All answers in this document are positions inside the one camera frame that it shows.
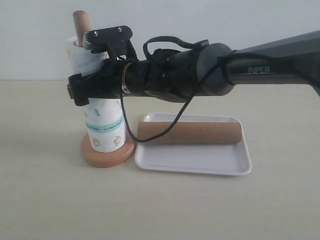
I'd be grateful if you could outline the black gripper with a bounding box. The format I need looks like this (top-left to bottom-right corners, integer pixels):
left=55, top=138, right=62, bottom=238
left=67, top=40, right=138, bottom=107

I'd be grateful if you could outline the printed paper towel roll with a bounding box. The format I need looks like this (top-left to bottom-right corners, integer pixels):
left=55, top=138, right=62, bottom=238
left=66, top=36, right=126, bottom=153

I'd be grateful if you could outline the brown cardboard tube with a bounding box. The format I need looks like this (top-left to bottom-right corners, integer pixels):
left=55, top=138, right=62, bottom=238
left=137, top=121, right=242, bottom=144

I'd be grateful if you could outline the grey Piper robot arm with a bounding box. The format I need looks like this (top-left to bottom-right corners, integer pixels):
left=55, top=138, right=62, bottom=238
left=67, top=26, right=320, bottom=106

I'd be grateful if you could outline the wooden paper towel holder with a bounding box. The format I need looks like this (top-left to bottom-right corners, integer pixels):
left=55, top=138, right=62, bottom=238
left=72, top=10, right=135, bottom=168

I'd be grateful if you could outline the white plastic tray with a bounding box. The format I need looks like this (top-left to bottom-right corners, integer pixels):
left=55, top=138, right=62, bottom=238
left=134, top=112, right=253, bottom=177

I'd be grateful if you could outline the wrist camera with black bracket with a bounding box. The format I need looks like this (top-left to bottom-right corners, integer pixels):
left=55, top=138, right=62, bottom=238
left=83, top=25, right=133, bottom=56

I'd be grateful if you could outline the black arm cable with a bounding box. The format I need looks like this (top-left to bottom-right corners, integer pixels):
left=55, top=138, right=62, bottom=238
left=119, top=35, right=238, bottom=144

